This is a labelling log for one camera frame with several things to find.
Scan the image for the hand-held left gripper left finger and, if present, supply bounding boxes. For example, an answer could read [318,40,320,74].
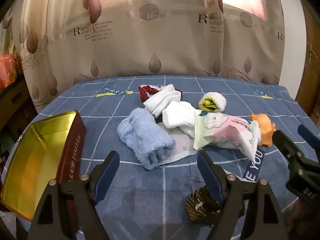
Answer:
[27,151,120,240]

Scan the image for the fluffy white yellow sock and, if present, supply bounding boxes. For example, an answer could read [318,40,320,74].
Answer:
[198,92,227,113]

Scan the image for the brown paper baking cup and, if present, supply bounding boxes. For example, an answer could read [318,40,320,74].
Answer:
[186,187,244,224]

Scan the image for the white ribbed sock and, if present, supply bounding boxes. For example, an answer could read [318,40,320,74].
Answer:
[143,84,182,118]

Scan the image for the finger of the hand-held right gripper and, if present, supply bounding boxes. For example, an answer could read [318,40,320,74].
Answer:
[272,129,314,178]
[297,124,320,155]

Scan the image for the light blue fuzzy sock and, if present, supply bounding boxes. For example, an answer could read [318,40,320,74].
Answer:
[117,107,176,170]

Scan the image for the orange plastic bags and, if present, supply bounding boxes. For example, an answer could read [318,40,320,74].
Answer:
[0,54,23,90]

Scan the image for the blue checked bed sheet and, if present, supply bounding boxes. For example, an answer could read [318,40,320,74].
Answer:
[24,76,320,240]

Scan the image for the beige leaf print curtain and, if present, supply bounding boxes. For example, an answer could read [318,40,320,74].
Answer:
[10,0,285,110]

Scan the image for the brown wooden door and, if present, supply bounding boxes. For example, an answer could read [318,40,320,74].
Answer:
[295,5,320,120]

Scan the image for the red and white ruffled cloth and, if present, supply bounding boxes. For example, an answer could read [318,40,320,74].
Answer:
[138,84,183,103]

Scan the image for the orange soft toy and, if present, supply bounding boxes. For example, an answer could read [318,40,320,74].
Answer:
[251,113,277,147]

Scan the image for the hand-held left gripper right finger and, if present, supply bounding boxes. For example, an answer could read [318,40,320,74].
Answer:
[197,152,292,240]

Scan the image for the brown wooden cabinet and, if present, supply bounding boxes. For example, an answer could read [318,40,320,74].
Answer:
[0,77,38,140]

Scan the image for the clear plastic sheet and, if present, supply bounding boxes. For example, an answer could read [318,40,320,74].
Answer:
[156,122,198,167]

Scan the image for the red tin box gold inside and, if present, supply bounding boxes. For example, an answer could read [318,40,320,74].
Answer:
[0,110,87,222]

